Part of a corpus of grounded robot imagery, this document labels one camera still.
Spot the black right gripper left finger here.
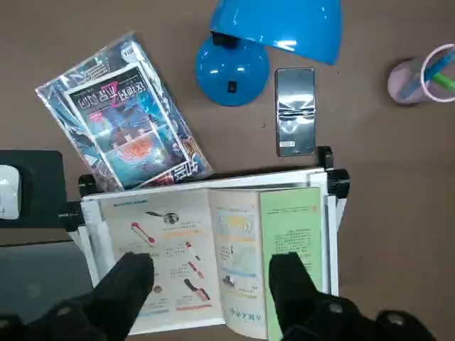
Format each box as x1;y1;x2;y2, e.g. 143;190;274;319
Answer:
0;251;156;341

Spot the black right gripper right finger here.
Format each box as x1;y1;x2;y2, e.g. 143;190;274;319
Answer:
268;251;439;341

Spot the green cover picture textbook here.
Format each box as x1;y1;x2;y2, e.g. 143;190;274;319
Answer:
99;187;326;340

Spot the blue desk lamp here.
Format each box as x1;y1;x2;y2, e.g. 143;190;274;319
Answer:
194;0;344;107

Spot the white folding book stand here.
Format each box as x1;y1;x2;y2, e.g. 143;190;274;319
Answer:
58;145;351;337

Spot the grey laptop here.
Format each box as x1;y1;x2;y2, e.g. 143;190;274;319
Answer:
0;241;94;324

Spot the black mouse pad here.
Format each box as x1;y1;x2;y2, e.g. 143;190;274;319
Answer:
0;149;67;230

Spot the white computer mouse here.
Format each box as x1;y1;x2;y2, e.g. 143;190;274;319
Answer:
0;165;22;220

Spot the plastic wrapped comic magazine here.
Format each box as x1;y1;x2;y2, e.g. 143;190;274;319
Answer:
34;32;213;193

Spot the black foldable phone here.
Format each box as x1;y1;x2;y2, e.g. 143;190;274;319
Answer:
274;67;317;158

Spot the pink pen cup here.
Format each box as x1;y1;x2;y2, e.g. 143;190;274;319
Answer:
387;43;455;107

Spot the green marker pen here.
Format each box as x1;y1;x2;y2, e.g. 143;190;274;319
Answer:
434;70;455;92

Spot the blue marker pen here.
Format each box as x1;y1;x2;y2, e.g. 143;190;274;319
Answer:
424;53;455;81

